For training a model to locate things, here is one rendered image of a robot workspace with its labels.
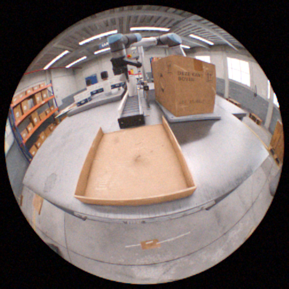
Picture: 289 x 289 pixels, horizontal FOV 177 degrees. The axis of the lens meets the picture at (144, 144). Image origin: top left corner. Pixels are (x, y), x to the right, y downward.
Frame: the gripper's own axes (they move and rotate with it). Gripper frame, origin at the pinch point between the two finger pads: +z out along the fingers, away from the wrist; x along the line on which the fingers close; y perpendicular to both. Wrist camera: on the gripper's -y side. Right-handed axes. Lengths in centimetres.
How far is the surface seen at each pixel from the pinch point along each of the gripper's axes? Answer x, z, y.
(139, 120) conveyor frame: 33.5, -1.7, -3.5
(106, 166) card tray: 52, -10, 7
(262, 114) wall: -51, 99, -545
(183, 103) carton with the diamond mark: 31.2, -6.9, -22.3
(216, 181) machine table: 61, -15, -20
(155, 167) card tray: 54, -11, -6
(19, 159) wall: 13, 42, 431
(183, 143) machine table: 48, -7, -16
